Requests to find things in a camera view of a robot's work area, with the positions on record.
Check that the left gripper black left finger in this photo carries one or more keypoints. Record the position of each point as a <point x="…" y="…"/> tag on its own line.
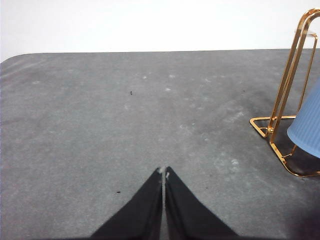
<point x="140" y="220"/>

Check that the blue ribbed plastic cup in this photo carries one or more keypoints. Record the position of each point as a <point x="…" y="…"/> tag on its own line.
<point x="307" y="130"/>

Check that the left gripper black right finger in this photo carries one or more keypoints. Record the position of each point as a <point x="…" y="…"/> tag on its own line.
<point x="190" y="220"/>

